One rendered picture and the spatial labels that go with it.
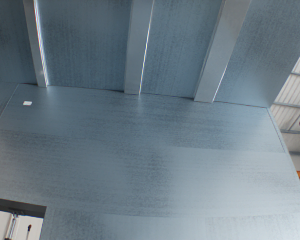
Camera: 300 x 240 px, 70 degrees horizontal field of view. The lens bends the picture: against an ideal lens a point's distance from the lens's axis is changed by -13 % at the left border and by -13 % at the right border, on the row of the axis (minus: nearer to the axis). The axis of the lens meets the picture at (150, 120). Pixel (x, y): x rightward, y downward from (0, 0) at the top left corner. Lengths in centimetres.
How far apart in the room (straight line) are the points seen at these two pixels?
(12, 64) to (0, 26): 32
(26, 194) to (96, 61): 99
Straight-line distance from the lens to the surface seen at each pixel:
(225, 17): 157
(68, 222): 130
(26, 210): 137
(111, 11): 155
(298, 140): 1241
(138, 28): 155
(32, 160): 151
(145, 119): 168
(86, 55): 173
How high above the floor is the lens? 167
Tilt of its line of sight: 43 degrees up
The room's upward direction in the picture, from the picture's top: straight up
